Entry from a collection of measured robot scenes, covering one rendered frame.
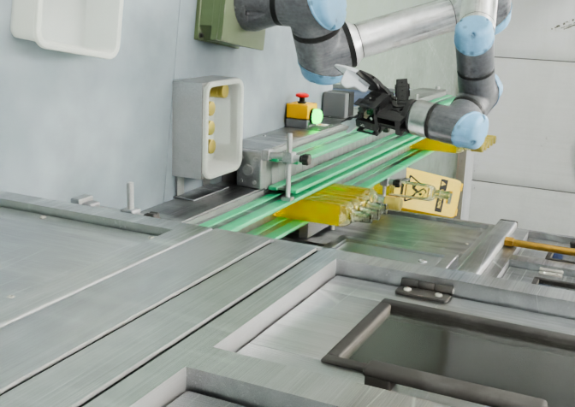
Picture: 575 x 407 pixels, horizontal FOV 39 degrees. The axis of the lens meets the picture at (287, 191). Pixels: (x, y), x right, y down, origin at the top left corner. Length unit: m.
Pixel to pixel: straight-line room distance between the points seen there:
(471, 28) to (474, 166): 6.42
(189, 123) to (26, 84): 0.48
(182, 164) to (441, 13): 0.71
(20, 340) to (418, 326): 0.39
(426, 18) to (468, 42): 0.38
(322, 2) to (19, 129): 0.74
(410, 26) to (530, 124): 5.93
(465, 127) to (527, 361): 0.89
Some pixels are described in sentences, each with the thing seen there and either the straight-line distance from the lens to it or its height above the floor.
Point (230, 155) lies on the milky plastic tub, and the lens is 1.98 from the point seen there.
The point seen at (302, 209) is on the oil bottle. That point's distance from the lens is 2.04.
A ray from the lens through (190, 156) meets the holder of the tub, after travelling 1.85.
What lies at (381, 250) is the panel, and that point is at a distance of 2.18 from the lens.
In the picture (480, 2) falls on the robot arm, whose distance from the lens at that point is 1.75.
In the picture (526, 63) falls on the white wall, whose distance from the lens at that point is 7.82.
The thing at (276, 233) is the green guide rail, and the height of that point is 0.95.
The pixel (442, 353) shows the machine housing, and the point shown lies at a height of 1.60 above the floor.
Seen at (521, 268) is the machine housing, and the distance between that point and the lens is 2.30.
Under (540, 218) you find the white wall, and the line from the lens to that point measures 8.01.
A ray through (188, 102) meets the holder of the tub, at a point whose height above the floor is 0.79.
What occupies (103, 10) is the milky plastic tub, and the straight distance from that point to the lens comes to 1.58.
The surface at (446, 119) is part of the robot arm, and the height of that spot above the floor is 1.37.
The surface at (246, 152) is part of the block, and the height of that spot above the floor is 0.84.
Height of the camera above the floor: 1.76
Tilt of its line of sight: 24 degrees down
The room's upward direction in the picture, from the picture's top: 98 degrees clockwise
